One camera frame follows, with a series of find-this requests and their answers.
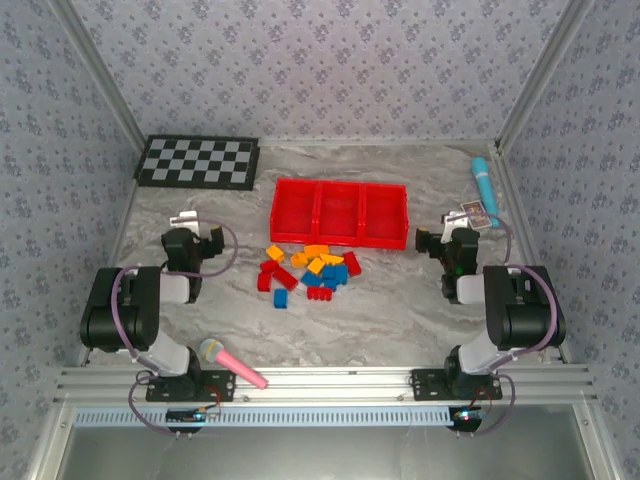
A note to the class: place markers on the black grey checkerboard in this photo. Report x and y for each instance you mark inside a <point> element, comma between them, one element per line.
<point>200,162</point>

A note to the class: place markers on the red three-compartment bin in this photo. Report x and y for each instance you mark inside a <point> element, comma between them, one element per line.
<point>295,210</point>

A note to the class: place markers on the wide aluminium frame rail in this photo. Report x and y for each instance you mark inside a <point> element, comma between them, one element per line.
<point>325,382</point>

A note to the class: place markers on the teal toy microphone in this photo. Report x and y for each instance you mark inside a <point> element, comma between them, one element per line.
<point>484,185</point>

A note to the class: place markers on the purple playing card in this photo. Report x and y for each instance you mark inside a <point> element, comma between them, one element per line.
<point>477,212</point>

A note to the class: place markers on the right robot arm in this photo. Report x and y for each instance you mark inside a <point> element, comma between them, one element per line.
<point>525,310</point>

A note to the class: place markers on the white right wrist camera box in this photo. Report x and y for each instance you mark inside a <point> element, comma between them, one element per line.
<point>456,220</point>

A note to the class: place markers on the thin aluminium rail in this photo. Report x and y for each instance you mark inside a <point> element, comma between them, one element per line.
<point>375,142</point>

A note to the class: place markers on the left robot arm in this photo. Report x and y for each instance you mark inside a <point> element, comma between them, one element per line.
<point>125,310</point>

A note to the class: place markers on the pink toy microphone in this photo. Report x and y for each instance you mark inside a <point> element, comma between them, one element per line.
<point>235,367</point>

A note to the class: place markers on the aluminium side rail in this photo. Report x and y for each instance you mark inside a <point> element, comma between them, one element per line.
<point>522,245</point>
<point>121,225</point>

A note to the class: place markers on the small circuit board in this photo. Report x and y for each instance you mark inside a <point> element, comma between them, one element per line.
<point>192,415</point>
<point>467,415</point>

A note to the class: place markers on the aluminium frame post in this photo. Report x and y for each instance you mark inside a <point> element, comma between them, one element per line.
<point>541,75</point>
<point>102,75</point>

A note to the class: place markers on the yellow lego brick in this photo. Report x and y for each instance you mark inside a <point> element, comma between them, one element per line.
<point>298,259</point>
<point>316,265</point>
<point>331,259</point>
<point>316,249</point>
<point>275,253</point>

